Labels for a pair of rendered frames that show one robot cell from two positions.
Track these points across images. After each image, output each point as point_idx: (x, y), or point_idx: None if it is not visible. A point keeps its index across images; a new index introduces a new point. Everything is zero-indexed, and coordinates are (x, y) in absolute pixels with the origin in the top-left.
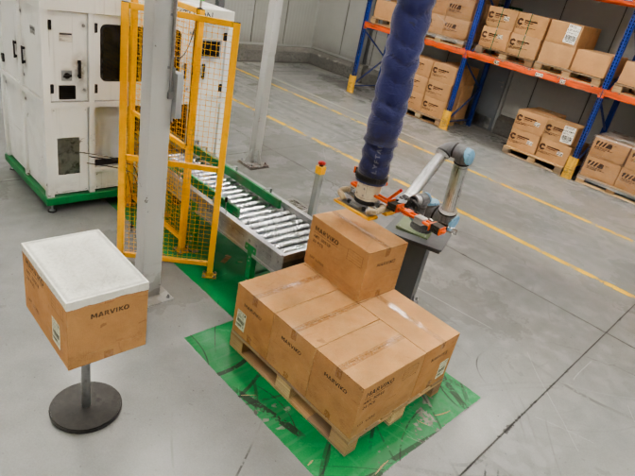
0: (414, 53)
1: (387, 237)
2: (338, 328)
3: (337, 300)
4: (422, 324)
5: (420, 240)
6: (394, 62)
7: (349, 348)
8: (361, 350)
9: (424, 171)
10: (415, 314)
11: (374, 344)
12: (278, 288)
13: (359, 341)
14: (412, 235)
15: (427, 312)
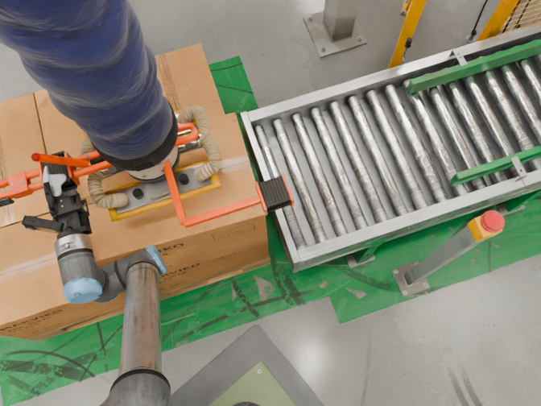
0: None
1: (117, 227)
2: (59, 137)
3: None
4: (20, 276)
5: (196, 397)
6: None
7: (16, 131)
8: (6, 146)
9: (136, 314)
10: (46, 278)
11: (10, 171)
12: (173, 89)
13: (23, 153)
14: (220, 387)
15: (45, 307)
